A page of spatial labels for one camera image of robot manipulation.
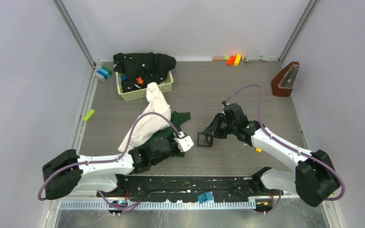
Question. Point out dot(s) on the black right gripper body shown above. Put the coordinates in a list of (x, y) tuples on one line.
[(224, 127)]

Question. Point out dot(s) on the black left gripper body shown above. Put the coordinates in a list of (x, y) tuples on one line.
[(171, 150)]

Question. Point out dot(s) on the white and green t-shirt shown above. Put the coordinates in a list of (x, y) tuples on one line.
[(155, 117)]

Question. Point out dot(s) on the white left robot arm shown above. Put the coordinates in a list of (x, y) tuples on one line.
[(70, 172)]

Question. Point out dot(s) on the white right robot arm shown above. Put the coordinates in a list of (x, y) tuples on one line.
[(312, 175)]

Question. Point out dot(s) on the black garment in basket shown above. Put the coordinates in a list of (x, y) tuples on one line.
[(142, 69)]

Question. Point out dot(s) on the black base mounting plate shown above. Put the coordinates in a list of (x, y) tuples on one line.
[(187, 188)]

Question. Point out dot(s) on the brown wooden metronome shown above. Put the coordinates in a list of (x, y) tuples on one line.
[(282, 84)]

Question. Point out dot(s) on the yellow-green perforated basket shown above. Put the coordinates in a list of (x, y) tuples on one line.
[(165, 87)]

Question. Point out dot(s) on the lime green block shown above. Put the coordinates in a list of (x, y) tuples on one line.
[(88, 115)]

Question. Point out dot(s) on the blue and green block stack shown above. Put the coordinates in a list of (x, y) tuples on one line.
[(103, 73)]

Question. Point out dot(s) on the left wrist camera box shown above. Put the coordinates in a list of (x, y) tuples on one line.
[(184, 141)]

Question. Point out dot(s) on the yellow block at wall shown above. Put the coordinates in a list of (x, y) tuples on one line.
[(237, 60)]

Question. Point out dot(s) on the orange block at wall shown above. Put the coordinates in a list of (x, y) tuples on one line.
[(231, 60)]

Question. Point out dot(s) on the wooden block at wall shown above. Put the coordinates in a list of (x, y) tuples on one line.
[(219, 58)]

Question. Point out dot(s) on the teal block on rail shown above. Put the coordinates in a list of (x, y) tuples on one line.
[(205, 197)]

